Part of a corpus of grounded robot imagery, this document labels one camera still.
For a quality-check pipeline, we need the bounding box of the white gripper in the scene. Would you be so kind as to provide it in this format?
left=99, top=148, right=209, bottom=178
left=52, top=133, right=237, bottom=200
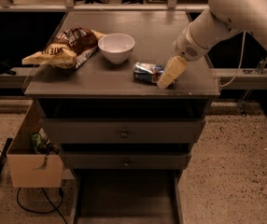
left=157, top=25, right=208, bottom=89

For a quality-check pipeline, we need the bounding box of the blue silver redbull can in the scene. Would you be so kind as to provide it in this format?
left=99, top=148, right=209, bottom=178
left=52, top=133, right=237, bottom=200
left=133, top=62, right=165, bottom=84

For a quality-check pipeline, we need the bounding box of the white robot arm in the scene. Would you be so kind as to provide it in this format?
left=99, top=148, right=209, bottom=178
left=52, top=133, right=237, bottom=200
left=157, top=0, right=267, bottom=89

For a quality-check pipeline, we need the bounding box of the grey drawer cabinet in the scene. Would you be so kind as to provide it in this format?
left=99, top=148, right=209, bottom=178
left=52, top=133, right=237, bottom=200
left=23, top=10, right=221, bottom=173

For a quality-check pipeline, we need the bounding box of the grey top drawer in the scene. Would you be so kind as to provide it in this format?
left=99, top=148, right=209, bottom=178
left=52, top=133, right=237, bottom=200
left=40, top=119, right=205, bottom=144

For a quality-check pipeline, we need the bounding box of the grey middle drawer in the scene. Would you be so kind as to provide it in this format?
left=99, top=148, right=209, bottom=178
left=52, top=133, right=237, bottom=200
left=60, top=152, right=191, bottom=170

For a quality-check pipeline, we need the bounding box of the open grey bottom drawer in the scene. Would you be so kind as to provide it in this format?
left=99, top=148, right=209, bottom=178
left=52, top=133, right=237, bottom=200
left=68, top=170, right=184, bottom=224

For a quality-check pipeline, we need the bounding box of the white ceramic bowl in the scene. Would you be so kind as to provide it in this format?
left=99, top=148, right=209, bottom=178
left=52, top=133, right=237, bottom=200
left=98, top=34, right=135, bottom=64

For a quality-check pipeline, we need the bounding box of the brown yellow chip bag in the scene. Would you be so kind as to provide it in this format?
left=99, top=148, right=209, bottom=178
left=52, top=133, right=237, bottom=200
left=21, top=27, right=105, bottom=70

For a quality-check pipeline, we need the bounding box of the green snack packet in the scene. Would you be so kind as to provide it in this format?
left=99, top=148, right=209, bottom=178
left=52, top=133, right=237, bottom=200
left=30, top=133, right=43, bottom=153

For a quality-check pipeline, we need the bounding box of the cardboard box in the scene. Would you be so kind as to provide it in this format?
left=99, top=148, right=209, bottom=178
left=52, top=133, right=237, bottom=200
left=7, top=103, right=63, bottom=188

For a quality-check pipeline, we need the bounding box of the white hanging cable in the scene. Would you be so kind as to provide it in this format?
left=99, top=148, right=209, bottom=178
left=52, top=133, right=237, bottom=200
left=217, top=31, right=247, bottom=90

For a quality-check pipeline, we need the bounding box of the black floor cable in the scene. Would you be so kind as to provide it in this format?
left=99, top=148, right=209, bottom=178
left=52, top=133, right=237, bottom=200
left=0, top=132, right=69, bottom=224

